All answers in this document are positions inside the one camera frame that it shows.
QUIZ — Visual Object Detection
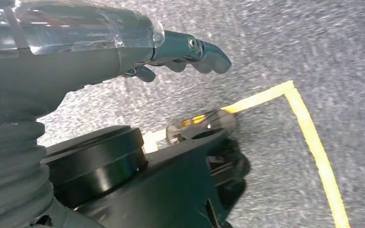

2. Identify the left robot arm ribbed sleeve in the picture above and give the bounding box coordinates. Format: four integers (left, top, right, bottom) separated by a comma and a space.
0, 108, 56, 228

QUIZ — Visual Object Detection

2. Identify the yellow floor tape square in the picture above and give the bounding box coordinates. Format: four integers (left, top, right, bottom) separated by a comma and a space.
143, 80, 351, 228

